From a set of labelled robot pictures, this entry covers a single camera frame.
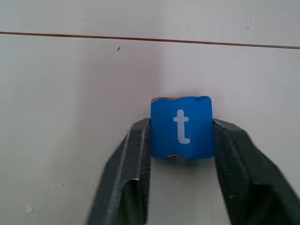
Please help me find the blue letter tile t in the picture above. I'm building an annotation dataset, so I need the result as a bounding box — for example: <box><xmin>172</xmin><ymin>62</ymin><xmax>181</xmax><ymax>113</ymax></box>
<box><xmin>150</xmin><ymin>95</ymin><xmax>215</xmax><ymax>159</ymax></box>

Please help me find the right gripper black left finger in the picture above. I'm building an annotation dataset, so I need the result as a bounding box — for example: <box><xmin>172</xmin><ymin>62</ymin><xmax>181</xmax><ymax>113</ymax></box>
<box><xmin>85</xmin><ymin>117</ymin><xmax>152</xmax><ymax>225</ymax></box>

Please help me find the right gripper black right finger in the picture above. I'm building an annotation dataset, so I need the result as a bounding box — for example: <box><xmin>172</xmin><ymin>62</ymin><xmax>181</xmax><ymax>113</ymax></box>
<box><xmin>212</xmin><ymin>118</ymin><xmax>300</xmax><ymax>225</ymax></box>

